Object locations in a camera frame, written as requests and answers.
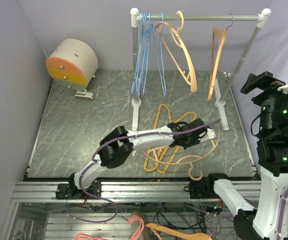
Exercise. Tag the pink plastic hanger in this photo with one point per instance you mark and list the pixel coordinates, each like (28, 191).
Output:
(137, 232)

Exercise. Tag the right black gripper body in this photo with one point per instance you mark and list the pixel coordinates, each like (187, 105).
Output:
(270, 99)

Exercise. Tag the brown wooden hanger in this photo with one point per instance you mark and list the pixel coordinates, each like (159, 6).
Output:
(218, 42)

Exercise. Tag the orange wooden hanger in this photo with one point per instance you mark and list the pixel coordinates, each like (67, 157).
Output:
(158, 228)

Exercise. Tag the metal clothes rack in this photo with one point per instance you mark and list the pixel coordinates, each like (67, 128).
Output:
(143, 32)

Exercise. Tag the beige plastic hanger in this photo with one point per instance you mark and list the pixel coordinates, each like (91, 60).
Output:
(154, 159)
(189, 77)

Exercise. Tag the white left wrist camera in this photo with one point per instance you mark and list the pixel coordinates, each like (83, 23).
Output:
(210, 135)

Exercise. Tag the beige round drawer cabinet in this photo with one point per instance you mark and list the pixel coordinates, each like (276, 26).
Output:
(72, 64)

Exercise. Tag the small white plastic clip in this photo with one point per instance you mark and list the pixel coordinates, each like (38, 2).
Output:
(84, 95)

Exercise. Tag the aluminium frame rail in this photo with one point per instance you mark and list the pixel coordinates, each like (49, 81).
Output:
(122, 192)

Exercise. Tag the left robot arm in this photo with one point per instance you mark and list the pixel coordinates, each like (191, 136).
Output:
(116, 147)

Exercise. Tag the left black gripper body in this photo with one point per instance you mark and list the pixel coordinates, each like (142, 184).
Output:
(191, 141)

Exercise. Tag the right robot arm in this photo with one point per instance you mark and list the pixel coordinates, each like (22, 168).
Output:
(267, 221)

